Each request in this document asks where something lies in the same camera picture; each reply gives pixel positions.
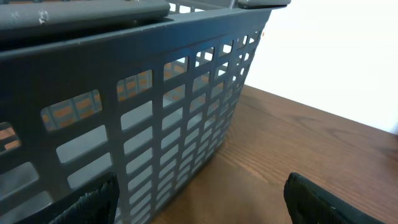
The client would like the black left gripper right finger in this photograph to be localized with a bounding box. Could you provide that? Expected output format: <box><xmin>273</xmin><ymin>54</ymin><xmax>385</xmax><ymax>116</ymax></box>
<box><xmin>284</xmin><ymin>172</ymin><xmax>382</xmax><ymax>224</ymax></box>

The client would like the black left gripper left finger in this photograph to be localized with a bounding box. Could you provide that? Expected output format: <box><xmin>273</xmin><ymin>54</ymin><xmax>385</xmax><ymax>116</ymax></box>
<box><xmin>17</xmin><ymin>172</ymin><xmax>120</xmax><ymax>224</ymax></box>

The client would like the grey plastic basket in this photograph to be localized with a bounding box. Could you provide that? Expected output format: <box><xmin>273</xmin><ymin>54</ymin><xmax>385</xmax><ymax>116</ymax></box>
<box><xmin>1</xmin><ymin>1</ymin><xmax>287</xmax><ymax>223</ymax></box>

